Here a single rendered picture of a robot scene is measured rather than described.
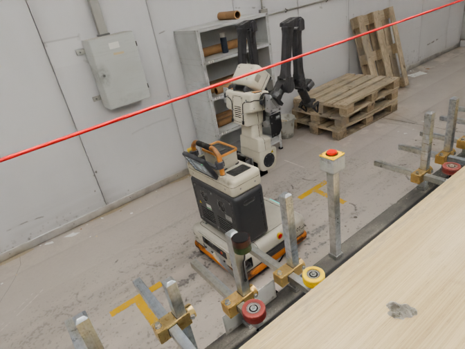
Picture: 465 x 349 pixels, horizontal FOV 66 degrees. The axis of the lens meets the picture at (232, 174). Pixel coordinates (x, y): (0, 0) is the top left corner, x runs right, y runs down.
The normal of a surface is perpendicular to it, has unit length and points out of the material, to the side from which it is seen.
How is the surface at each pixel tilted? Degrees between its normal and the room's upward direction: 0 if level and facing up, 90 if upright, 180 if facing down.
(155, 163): 90
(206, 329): 0
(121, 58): 90
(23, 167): 90
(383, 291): 0
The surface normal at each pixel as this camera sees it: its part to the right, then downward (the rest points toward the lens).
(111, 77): 0.59, 0.29
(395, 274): -0.16, -0.87
